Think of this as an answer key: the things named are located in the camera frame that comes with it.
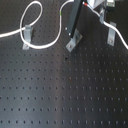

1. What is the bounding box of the white cable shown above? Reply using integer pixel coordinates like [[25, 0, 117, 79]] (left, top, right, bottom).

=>
[[0, 0, 128, 50]]

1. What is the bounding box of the metal cable clip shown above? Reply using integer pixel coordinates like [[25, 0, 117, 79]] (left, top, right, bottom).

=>
[[107, 22, 116, 46], [66, 30, 82, 52], [23, 25, 32, 50]]

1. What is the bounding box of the middle metal cable clip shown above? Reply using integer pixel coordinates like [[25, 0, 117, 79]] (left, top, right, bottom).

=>
[[66, 30, 82, 52]]

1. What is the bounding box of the left metal cable clip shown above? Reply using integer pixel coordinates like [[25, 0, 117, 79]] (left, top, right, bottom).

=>
[[23, 25, 32, 50]]

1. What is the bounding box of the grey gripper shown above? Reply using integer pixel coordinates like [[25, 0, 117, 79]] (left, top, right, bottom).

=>
[[67, 0, 115, 36]]

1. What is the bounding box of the right metal cable clip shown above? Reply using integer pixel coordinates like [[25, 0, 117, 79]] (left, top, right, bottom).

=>
[[107, 22, 116, 46]]

